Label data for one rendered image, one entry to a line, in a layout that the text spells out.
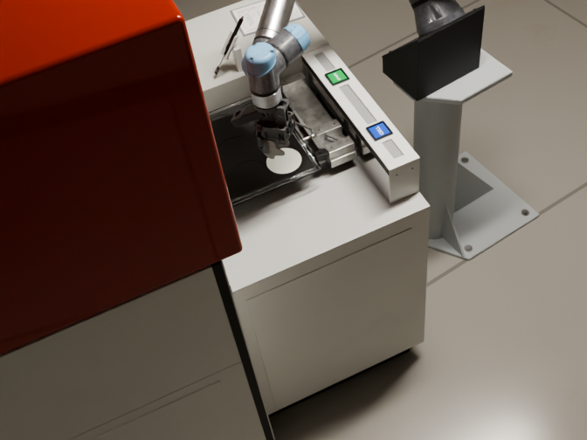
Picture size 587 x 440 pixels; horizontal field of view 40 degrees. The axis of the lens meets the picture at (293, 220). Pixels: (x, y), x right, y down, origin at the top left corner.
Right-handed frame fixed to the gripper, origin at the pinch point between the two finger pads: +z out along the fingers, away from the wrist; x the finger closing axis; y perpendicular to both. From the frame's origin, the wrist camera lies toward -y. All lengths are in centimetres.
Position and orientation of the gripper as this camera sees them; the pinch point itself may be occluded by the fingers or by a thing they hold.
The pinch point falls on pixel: (270, 154)
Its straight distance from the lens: 216.3
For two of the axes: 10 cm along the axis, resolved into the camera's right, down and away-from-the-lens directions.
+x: 3.4, -7.5, 5.7
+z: 1.1, 6.3, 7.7
